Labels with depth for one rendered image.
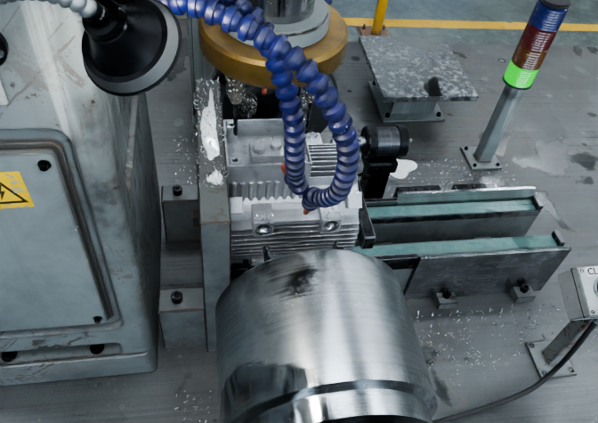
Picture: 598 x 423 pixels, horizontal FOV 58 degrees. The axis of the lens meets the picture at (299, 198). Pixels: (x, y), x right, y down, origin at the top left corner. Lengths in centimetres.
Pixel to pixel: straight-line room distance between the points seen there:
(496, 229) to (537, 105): 59
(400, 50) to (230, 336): 102
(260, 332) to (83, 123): 28
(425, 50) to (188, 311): 96
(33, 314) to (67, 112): 35
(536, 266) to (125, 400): 76
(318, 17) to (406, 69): 79
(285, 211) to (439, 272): 34
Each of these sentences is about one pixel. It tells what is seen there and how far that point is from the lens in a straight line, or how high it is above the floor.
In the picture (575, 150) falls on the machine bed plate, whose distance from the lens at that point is 157.
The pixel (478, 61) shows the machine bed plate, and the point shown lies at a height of 80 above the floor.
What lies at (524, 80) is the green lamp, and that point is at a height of 105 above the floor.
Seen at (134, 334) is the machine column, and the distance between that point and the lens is 85.
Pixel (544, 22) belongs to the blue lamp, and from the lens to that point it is 119.
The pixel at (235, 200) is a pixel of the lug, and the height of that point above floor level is 109.
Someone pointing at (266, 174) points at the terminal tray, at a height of 113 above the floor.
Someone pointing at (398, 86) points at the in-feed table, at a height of 92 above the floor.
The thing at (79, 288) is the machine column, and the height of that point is 107.
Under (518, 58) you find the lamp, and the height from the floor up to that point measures 109.
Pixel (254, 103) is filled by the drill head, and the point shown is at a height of 107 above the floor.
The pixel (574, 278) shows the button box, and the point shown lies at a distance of 88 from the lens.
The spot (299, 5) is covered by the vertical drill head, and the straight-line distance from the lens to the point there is 63.
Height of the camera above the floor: 167
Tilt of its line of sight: 47 degrees down
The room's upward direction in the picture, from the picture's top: 8 degrees clockwise
